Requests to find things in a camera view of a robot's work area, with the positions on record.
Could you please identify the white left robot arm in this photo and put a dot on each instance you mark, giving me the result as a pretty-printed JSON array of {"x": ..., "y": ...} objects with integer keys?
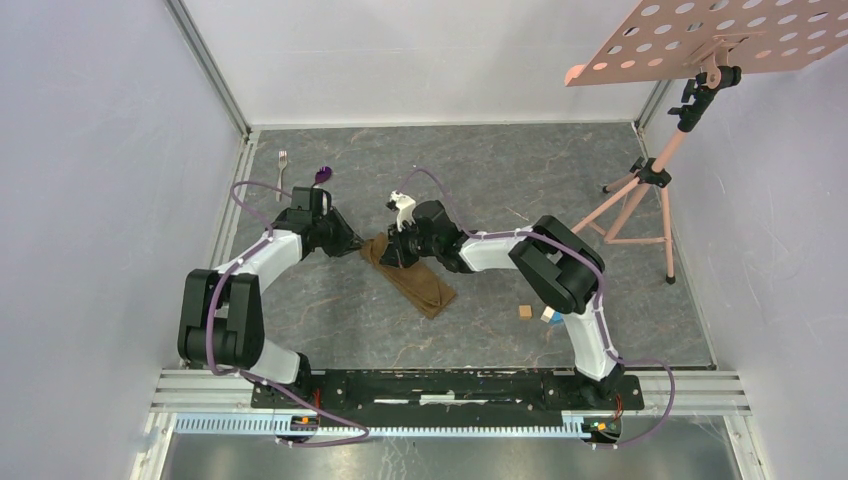
[{"x": 222, "y": 321}]

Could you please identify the pink music stand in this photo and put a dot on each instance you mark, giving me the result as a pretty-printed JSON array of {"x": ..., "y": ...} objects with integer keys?
[{"x": 694, "y": 51}]

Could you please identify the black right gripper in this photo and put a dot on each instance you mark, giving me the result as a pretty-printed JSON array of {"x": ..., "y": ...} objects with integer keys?
[{"x": 394, "y": 253}]

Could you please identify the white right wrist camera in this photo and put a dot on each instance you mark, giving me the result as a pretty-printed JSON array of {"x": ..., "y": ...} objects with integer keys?
[{"x": 403, "y": 206}]

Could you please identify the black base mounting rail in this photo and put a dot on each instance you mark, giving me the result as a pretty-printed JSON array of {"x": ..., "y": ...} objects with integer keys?
[{"x": 420, "y": 398}]

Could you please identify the brown cloth napkin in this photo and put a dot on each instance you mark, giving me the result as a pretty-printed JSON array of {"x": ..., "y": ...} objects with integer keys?
[{"x": 422, "y": 287}]

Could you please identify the silver fork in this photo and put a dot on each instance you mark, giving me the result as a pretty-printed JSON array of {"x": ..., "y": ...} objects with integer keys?
[{"x": 282, "y": 165}]

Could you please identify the cream wooden block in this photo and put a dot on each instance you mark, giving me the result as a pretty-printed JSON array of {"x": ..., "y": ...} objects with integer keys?
[{"x": 547, "y": 314}]

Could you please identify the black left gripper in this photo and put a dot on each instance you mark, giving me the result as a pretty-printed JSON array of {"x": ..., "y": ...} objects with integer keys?
[{"x": 348, "y": 239}]

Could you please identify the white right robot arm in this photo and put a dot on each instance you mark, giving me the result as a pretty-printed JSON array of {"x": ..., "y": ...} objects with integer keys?
[{"x": 559, "y": 266}]

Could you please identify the purple metallic spoon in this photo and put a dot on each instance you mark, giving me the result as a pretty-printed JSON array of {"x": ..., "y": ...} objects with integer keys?
[{"x": 322, "y": 175}]

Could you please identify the small tan wooden cube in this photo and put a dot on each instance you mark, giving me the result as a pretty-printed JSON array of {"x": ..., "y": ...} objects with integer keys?
[{"x": 525, "y": 312}]

